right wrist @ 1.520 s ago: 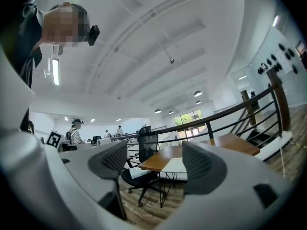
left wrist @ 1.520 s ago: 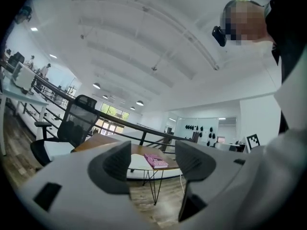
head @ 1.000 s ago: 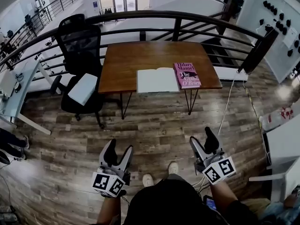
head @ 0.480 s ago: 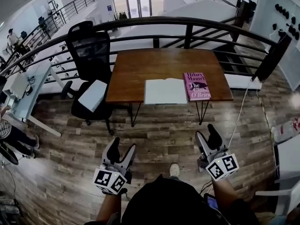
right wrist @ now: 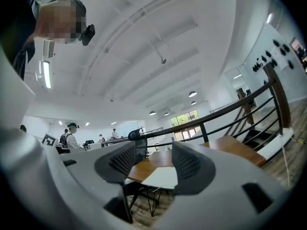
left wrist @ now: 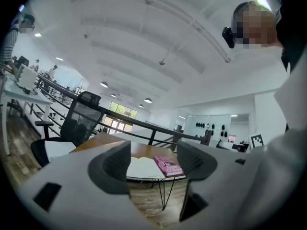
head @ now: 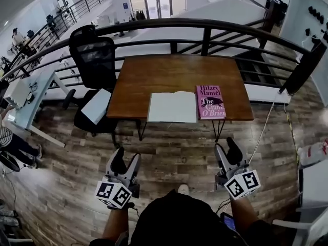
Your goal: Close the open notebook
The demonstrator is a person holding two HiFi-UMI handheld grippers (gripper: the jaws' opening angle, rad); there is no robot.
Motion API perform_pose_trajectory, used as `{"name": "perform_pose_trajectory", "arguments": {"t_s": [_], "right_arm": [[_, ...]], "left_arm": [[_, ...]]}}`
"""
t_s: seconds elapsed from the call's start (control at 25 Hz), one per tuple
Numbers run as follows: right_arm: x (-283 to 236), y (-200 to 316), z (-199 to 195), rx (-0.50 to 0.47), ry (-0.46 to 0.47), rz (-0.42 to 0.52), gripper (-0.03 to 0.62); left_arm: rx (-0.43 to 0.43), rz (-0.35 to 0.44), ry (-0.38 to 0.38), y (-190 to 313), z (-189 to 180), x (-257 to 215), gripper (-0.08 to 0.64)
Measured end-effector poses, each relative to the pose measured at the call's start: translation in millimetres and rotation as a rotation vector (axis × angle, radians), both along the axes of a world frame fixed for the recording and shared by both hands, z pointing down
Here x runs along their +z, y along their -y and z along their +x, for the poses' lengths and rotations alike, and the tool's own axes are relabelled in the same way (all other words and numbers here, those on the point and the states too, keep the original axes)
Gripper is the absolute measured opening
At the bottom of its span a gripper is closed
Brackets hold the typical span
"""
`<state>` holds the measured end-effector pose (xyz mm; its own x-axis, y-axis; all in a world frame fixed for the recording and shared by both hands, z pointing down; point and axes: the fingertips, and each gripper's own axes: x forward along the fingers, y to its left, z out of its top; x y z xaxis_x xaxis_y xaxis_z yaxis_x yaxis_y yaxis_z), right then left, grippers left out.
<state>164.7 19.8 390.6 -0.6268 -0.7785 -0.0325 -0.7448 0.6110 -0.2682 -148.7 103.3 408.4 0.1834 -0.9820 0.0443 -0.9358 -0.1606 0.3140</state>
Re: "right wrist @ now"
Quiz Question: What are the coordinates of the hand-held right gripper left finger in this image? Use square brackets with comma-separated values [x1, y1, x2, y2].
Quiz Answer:
[94, 141, 138, 184]

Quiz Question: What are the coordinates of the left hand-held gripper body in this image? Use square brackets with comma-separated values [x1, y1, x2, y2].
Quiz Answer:
[41, 133, 57, 147]

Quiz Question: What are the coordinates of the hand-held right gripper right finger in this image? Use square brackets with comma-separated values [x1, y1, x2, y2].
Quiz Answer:
[171, 141, 216, 196]

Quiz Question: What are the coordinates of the white notebook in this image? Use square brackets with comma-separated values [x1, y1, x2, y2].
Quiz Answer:
[141, 166, 178, 190]

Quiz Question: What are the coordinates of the black mesh office chair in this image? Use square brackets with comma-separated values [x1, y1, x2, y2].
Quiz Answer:
[128, 129, 148, 164]

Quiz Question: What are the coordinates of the wooden table with black legs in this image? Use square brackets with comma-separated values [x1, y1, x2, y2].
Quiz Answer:
[123, 135, 267, 218]

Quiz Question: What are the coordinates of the large window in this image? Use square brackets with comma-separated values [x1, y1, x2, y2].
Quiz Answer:
[169, 109, 200, 127]

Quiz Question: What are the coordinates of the long ceiling light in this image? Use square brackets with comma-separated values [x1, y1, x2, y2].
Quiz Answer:
[42, 60, 52, 89]

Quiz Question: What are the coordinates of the black metal railing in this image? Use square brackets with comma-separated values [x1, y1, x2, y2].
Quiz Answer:
[105, 80, 290, 153]

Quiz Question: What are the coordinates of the white ceiling air vent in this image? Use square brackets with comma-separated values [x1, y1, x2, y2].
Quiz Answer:
[43, 39, 56, 58]

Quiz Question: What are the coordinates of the person's dark shirt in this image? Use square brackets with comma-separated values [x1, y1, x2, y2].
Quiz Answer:
[0, 0, 41, 81]

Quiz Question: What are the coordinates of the person's head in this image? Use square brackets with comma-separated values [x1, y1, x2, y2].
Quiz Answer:
[33, 0, 87, 45]

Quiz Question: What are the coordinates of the short wooden railing post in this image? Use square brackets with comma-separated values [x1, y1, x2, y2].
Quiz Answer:
[236, 88, 255, 126]

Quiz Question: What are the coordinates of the white cable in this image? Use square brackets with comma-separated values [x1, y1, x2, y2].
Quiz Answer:
[281, 138, 305, 191]

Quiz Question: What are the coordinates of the tall wooden railing post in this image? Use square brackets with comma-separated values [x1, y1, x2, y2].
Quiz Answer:
[263, 62, 292, 129]

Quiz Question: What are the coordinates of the black head-worn camera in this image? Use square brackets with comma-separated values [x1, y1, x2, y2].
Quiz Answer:
[78, 23, 96, 46]

